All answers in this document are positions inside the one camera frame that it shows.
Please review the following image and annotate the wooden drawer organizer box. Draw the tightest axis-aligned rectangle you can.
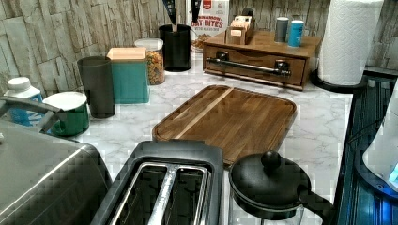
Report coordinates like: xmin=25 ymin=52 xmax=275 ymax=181
xmin=203 ymin=31 xmax=321 ymax=91

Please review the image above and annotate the black metal drawer handle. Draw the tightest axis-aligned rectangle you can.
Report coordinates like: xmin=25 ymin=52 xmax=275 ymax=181
xmin=206 ymin=52 xmax=291 ymax=77

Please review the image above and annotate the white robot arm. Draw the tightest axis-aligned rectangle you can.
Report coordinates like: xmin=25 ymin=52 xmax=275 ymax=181
xmin=356 ymin=84 xmax=398 ymax=201

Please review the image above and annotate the wooden cutting board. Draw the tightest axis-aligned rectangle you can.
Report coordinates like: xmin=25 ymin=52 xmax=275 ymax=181
xmin=152 ymin=85 xmax=297 ymax=165

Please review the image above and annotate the clear cereal jar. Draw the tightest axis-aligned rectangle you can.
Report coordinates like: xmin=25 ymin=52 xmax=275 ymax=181
xmin=134 ymin=38 xmax=165 ymax=85

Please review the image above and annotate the black utensil holder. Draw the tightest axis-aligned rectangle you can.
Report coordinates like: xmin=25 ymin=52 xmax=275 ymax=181
xmin=159 ymin=24 xmax=191 ymax=71

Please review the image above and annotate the black two-slot toaster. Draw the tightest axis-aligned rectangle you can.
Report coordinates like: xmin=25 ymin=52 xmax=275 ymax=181
xmin=90 ymin=141 xmax=223 ymax=225

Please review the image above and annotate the teal canister with wooden lid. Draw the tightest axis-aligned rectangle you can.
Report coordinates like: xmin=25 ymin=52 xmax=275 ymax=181
xmin=107 ymin=47 xmax=149 ymax=104

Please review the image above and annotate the wooden tea bag holder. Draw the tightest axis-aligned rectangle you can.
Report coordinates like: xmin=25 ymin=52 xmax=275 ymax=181
xmin=225 ymin=7 xmax=255 ymax=45

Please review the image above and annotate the cinnamon oat bites cereal box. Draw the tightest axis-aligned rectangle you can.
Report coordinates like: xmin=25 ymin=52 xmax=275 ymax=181
xmin=186 ymin=0 xmax=230 ymax=53

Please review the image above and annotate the dark grey plastic cup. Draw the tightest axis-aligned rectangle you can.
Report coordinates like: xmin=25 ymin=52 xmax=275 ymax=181
xmin=77 ymin=56 xmax=115 ymax=119

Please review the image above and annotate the grey salt shaker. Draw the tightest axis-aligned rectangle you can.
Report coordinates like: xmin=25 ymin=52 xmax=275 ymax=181
xmin=274 ymin=17 xmax=289 ymax=43

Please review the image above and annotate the blue pepper shaker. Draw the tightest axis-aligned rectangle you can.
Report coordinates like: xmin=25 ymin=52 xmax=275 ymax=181
xmin=287 ymin=20 xmax=304 ymax=48

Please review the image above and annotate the stainless steel toaster oven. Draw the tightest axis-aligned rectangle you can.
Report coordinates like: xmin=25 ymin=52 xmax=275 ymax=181
xmin=0 ymin=97 xmax=112 ymax=225

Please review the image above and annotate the white paper towel roll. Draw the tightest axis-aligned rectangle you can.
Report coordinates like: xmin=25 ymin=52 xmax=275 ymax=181
xmin=318 ymin=0 xmax=384 ymax=86

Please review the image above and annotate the white and blue bottle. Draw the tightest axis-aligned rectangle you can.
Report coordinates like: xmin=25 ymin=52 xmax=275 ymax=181
xmin=3 ymin=76 xmax=45 ymax=128

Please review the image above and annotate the wooden utensil handle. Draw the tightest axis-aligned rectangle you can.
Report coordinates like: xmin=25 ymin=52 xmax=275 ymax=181
xmin=172 ymin=23 xmax=177 ymax=32

